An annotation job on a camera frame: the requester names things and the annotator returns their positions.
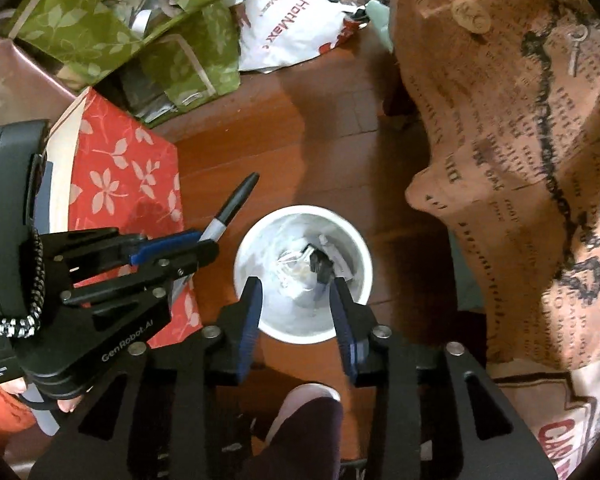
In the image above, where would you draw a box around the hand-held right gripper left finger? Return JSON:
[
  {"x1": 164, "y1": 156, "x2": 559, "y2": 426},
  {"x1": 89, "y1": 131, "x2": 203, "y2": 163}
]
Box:
[{"x1": 27, "y1": 276, "x2": 263, "y2": 480}]

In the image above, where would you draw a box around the brown glossy bag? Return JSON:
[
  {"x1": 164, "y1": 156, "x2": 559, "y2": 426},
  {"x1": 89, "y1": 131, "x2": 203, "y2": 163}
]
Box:
[{"x1": 0, "y1": 30, "x2": 78, "y2": 133}]

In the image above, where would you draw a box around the white plastic shopping bag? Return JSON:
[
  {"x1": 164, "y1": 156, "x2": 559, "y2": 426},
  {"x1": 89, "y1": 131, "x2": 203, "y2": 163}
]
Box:
[{"x1": 238, "y1": 0, "x2": 361, "y2": 73}]

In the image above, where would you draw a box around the small black object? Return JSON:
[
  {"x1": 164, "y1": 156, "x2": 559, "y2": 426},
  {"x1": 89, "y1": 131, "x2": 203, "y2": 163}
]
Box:
[{"x1": 307, "y1": 244, "x2": 337, "y2": 283}]

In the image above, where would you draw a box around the person's left hand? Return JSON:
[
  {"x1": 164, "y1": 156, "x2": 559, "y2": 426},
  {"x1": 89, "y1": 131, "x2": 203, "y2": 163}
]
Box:
[{"x1": 0, "y1": 377, "x2": 86, "y2": 413}]

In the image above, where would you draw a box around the pale green object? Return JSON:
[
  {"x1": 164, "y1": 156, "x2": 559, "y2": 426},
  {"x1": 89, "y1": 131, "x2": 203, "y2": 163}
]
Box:
[{"x1": 365, "y1": 0, "x2": 396, "y2": 53}]

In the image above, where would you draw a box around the red floral storage box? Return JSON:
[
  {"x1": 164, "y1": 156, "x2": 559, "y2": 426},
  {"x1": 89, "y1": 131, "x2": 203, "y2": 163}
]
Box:
[{"x1": 45, "y1": 86, "x2": 203, "y2": 351}]

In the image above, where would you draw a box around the crumpled white paper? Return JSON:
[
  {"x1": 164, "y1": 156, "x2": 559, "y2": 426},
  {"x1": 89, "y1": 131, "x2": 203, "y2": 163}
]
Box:
[{"x1": 277, "y1": 247, "x2": 313, "y2": 295}]

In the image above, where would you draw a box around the brown printed blanket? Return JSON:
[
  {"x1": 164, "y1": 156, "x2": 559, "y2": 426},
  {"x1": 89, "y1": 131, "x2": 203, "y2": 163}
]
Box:
[{"x1": 390, "y1": 0, "x2": 600, "y2": 371}]

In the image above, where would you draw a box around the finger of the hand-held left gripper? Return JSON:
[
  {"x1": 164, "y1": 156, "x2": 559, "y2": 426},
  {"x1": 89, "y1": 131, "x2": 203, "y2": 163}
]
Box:
[
  {"x1": 60, "y1": 239, "x2": 220, "y2": 312},
  {"x1": 40, "y1": 227, "x2": 203, "y2": 275}
]

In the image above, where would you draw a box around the person's foot in slipper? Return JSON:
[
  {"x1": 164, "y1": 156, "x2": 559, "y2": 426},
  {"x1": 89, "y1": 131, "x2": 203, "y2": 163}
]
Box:
[{"x1": 252, "y1": 396, "x2": 345, "y2": 480}]

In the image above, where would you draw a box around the person's grey shoe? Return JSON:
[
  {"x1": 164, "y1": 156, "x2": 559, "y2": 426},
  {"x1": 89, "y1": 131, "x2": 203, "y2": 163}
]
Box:
[{"x1": 265, "y1": 382, "x2": 342, "y2": 443}]

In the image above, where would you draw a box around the black grey marker pen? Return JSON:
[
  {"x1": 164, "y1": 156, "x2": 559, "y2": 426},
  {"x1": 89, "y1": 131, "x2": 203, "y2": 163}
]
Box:
[{"x1": 171, "y1": 172, "x2": 261, "y2": 302}]

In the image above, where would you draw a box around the black white braided strap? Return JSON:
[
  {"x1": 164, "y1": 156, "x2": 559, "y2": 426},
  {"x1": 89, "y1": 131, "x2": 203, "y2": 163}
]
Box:
[{"x1": 0, "y1": 232, "x2": 46, "y2": 338}]

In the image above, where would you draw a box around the cream printed cloth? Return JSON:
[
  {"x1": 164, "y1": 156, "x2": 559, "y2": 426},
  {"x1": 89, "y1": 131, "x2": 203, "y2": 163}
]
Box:
[{"x1": 495, "y1": 355, "x2": 600, "y2": 480}]

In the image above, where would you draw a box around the white round bin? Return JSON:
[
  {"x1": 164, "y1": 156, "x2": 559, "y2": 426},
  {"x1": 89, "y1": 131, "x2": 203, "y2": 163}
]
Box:
[{"x1": 233, "y1": 205, "x2": 372, "y2": 345}]

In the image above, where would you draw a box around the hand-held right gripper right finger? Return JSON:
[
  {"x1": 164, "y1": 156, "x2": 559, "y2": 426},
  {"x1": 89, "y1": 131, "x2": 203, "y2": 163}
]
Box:
[{"x1": 329, "y1": 276, "x2": 561, "y2": 480}]

